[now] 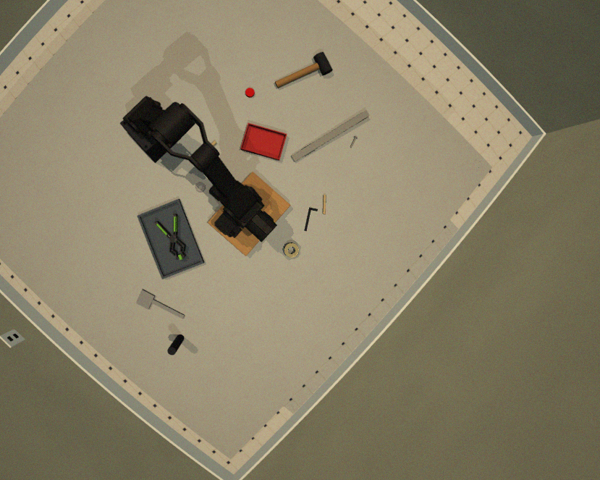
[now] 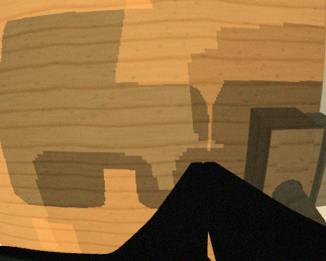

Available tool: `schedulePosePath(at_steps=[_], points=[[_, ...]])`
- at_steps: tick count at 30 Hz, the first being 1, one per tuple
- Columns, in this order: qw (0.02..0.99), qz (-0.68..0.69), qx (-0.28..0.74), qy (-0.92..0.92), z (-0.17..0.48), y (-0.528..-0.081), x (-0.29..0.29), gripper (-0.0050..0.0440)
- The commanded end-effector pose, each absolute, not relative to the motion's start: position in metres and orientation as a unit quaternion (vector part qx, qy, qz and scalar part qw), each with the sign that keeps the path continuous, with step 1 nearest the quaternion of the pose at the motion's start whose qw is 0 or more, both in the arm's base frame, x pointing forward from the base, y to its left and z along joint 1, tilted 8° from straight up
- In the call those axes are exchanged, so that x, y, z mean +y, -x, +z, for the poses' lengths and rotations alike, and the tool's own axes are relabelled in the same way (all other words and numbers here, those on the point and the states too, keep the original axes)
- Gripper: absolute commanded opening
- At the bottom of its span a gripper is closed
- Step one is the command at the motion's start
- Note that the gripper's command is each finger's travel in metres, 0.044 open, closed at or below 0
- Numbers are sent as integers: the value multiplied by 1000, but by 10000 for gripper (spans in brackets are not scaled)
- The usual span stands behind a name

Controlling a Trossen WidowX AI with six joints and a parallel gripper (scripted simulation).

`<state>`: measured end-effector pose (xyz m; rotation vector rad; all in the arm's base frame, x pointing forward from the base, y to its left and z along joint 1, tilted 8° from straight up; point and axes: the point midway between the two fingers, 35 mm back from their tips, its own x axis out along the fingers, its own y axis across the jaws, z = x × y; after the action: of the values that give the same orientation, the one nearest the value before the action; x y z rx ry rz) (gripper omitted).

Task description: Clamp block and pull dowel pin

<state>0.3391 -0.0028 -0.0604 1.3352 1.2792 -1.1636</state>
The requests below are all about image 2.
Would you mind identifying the olive-brown cylinder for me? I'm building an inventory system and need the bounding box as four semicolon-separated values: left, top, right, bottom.
272;180;326;226

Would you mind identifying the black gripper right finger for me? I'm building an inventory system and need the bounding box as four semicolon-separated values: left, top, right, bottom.
203;162;326;261

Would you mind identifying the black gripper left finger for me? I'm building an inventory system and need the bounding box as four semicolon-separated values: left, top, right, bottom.
0;162;211;261

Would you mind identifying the light wooden board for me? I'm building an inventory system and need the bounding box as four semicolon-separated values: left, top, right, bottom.
0;0;326;254

